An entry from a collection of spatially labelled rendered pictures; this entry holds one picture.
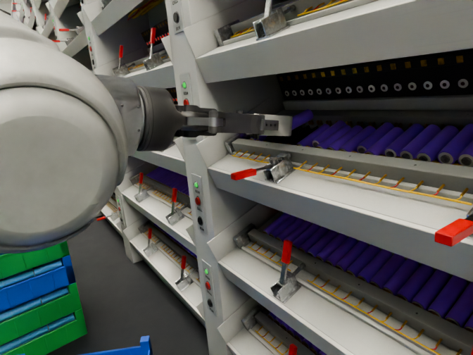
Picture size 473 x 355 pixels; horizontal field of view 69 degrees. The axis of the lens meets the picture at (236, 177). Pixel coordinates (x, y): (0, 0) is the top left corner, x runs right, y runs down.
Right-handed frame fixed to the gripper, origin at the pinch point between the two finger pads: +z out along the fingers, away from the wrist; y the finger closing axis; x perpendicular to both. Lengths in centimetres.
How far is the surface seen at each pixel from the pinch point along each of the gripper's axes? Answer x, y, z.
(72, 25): 45, -154, 2
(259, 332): -43.3, -10.9, 10.3
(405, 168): -3.9, 20.9, 1.3
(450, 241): -7.4, 29.9, -8.6
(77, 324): -55, -54, -17
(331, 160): -4.2, 10.9, 1.8
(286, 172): -6.6, 4.0, 0.5
